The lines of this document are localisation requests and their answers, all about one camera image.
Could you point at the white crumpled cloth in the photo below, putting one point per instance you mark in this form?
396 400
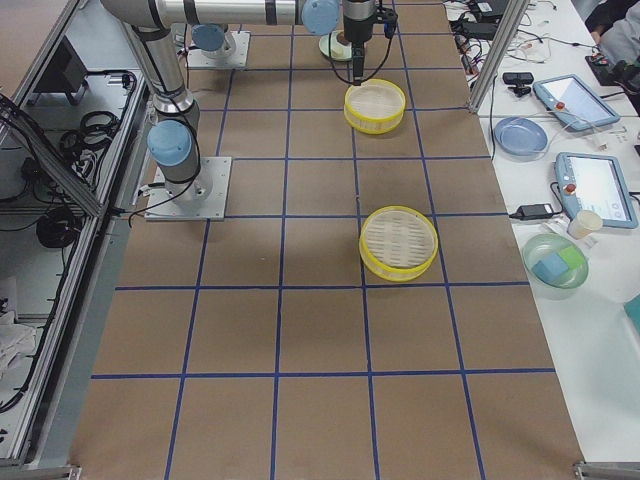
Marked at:
17 340

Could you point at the paper cup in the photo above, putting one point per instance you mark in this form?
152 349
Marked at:
584 223

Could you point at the cream steamed bun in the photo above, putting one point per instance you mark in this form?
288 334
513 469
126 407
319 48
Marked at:
340 52

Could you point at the blue plate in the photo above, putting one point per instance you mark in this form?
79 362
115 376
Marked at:
520 137

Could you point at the black webcam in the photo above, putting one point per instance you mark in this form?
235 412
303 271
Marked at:
518 82

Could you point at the green sponge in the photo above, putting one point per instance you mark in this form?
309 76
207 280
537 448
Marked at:
572 256

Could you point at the blue sponge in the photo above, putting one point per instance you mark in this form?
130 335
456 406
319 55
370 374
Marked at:
550 268

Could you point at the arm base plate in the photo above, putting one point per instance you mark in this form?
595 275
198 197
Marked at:
205 199
236 61

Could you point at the yellow bamboo steamer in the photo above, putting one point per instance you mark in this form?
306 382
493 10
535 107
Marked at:
375 107
398 243

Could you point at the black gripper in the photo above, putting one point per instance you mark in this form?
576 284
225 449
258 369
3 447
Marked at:
357 24

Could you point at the blue teach pendant near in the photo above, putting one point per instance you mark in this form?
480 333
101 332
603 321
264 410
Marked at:
595 183

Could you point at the black power adapter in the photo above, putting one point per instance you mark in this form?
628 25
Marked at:
531 212

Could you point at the clear green bowl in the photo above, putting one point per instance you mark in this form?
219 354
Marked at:
539 246

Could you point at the blue teach pendant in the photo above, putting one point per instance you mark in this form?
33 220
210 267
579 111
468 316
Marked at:
574 103
595 183

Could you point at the pale green plate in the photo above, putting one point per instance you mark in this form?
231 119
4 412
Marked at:
325 44

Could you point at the aluminium frame post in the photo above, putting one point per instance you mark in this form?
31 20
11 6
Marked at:
506 31

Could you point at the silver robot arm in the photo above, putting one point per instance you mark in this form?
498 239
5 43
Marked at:
148 27
213 40

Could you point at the blue teach pendant far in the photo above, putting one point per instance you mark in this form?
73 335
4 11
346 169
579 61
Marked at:
574 103

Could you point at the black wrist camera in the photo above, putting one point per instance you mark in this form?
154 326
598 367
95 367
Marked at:
388 18

